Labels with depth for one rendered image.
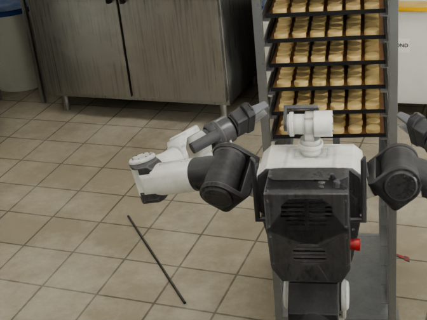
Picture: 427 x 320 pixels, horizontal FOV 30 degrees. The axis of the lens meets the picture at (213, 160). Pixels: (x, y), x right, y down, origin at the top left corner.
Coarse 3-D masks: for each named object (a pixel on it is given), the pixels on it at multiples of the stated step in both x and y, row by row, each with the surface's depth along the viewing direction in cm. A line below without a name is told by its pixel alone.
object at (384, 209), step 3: (378, 150) 353; (381, 207) 310; (384, 207) 310; (387, 207) 304; (381, 210) 308; (384, 210) 307; (387, 210) 302; (381, 213) 306; (384, 213) 305; (387, 213) 303; (381, 216) 304; (384, 216) 304; (387, 216) 303; (381, 219) 302; (384, 219) 302; (387, 219) 302; (381, 222) 300; (384, 222) 300; (387, 222) 300; (381, 225) 298; (384, 225) 298; (387, 225) 298
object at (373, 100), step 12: (288, 96) 297; (300, 96) 297; (312, 96) 299; (324, 96) 293; (336, 96) 292; (348, 96) 296; (360, 96) 290; (372, 96) 288; (276, 108) 292; (324, 108) 285; (336, 108) 284; (348, 108) 284; (360, 108) 284; (372, 108) 282
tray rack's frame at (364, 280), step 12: (360, 240) 370; (372, 240) 369; (360, 252) 361; (372, 252) 360; (360, 264) 353; (372, 264) 352; (348, 276) 346; (360, 276) 345; (372, 276) 344; (360, 288) 337; (372, 288) 336; (360, 300) 330; (372, 300) 329; (348, 312) 324; (360, 312) 323; (372, 312) 322; (384, 312) 321; (396, 312) 325
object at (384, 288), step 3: (381, 285) 325; (384, 285) 324; (387, 285) 320; (381, 288) 323; (384, 288) 322; (387, 288) 318; (381, 291) 321; (384, 291) 321; (387, 291) 316; (381, 294) 319; (384, 294) 319; (387, 294) 317; (381, 297) 318; (384, 297) 317; (387, 297) 317; (381, 300) 316; (384, 300) 316; (387, 300) 315; (384, 303) 314; (387, 303) 314
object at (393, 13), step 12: (396, 0) 259; (396, 12) 260; (396, 24) 262; (396, 36) 264; (396, 48) 266; (396, 60) 268; (396, 72) 270; (396, 84) 272; (396, 96) 274; (396, 108) 276; (396, 120) 278; (396, 132) 280; (396, 216) 295
